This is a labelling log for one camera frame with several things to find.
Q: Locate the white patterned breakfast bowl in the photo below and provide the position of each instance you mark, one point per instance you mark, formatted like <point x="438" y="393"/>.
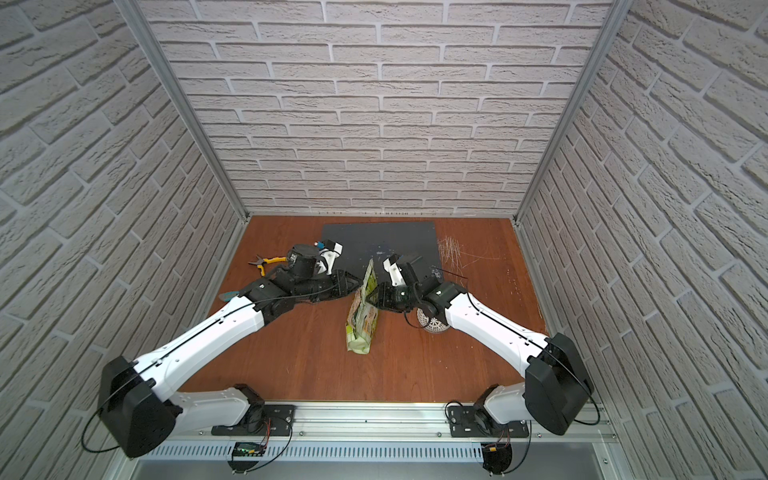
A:
<point x="430" y="324"/>

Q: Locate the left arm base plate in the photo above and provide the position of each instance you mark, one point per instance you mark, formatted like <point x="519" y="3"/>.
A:
<point x="272" y="419"/>

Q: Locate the teal utility knife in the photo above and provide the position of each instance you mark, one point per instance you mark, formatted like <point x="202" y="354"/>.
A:
<point x="227" y="296"/>

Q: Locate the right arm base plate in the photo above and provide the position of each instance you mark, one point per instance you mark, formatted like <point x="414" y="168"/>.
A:
<point x="467" y="422"/>

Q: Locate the right controller board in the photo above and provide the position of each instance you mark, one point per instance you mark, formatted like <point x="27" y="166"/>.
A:
<point x="496" y="457"/>

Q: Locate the left controller board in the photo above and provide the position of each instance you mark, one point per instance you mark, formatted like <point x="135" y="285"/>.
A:
<point x="246" y="456"/>

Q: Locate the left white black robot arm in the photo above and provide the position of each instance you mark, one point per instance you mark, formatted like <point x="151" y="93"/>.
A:
<point x="141" y="403"/>

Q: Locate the aluminium front rail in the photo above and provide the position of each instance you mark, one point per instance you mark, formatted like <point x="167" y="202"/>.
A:
<point x="358" y="421"/>

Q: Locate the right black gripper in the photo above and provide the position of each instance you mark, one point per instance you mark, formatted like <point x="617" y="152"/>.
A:
<point x="391" y="294"/>

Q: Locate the grey network switch box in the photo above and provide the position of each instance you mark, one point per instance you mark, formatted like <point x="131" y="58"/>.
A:
<point x="362" y="242"/>

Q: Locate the green oats bag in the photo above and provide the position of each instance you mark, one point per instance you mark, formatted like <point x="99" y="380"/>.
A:
<point x="362" y="317"/>

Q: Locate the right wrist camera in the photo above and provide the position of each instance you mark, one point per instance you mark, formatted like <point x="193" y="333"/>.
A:
<point x="393" y="270"/>

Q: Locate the controller board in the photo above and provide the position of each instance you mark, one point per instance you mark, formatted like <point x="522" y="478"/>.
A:
<point x="496" y="457"/>
<point x="246" y="456"/>

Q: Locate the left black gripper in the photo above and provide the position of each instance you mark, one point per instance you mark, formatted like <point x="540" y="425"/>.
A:
<point x="327" y="285"/>

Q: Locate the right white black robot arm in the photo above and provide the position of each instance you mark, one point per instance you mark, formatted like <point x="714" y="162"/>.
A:
<point x="555" y="386"/>

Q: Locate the yellow handled pliers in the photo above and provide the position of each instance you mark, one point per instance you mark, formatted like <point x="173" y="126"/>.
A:
<point x="260" y="263"/>

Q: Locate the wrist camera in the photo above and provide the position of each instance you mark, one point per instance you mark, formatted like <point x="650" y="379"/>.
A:
<point x="329" y="252"/>
<point x="393" y="270"/>

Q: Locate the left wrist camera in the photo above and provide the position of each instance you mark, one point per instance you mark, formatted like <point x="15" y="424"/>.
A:
<point x="329" y="252"/>

